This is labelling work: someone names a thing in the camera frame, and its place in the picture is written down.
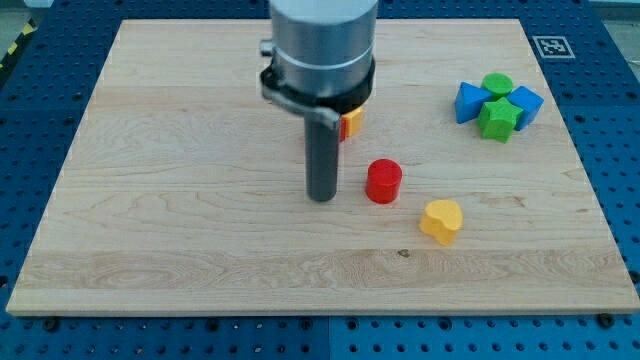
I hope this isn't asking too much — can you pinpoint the red cylinder block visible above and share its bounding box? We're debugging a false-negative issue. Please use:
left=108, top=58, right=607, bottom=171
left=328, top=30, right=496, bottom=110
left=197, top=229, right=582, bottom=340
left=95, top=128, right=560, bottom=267
left=365, top=158, right=403, bottom=204

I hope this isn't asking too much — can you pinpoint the silver robot arm cylinder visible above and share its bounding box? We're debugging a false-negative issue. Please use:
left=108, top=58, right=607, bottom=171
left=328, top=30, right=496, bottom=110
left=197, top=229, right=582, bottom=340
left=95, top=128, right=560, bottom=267
left=260, top=0, right=378, bottom=130

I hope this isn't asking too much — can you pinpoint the red star block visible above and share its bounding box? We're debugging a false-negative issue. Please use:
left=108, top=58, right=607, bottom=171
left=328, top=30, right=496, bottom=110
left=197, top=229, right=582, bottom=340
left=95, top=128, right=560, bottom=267
left=339, top=117, right=347, bottom=143

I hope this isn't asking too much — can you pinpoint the green star block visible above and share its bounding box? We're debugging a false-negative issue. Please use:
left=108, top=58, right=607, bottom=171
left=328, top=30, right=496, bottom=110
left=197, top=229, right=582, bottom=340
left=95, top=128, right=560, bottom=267
left=478, top=98, right=523, bottom=143

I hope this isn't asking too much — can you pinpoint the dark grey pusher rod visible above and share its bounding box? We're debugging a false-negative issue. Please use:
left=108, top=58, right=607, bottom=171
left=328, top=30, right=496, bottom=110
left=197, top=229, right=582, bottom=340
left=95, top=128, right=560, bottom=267
left=304, top=117, right=340, bottom=202

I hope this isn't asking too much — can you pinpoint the yellow block behind rod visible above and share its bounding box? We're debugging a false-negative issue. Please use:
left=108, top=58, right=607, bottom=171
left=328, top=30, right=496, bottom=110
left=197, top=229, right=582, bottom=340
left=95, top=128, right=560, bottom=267
left=341, top=107, right=364, bottom=138

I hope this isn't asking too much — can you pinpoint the yellow heart block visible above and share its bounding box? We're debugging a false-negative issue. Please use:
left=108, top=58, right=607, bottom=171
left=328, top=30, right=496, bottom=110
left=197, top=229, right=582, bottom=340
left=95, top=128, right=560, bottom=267
left=419, top=199, right=463, bottom=246

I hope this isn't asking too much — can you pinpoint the wooden board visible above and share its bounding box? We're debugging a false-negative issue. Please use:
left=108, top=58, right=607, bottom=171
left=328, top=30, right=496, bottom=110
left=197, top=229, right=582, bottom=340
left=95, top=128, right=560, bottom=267
left=7, top=19, right=639, bottom=317

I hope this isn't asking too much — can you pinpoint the blue triangle block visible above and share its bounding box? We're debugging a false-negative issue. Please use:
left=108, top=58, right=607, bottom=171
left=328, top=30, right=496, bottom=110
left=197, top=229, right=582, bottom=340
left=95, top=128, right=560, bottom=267
left=454, top=82, right=493, bottom=124

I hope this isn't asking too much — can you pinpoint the green cylinder block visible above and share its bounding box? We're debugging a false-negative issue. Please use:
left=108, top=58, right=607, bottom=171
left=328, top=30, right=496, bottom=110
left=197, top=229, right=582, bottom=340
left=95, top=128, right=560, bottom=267
left=481, top=72, right=514, bottom=100

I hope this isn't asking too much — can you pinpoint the blue cube block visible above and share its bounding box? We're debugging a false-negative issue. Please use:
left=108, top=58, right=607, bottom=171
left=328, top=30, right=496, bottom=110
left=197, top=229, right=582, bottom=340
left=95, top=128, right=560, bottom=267
left=507, top=86, right=544, bottom=131

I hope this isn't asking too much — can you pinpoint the white fiducial marker tag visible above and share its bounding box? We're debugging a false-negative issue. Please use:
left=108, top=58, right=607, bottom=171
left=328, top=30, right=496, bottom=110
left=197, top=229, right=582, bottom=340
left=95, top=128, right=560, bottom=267
left=532, top=35, right=575, bottom=59

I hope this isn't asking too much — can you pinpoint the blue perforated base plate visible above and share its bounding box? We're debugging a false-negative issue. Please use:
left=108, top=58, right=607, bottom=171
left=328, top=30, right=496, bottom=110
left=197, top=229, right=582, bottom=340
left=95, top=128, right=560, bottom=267
left=1, top=0, right=639, bottom=359

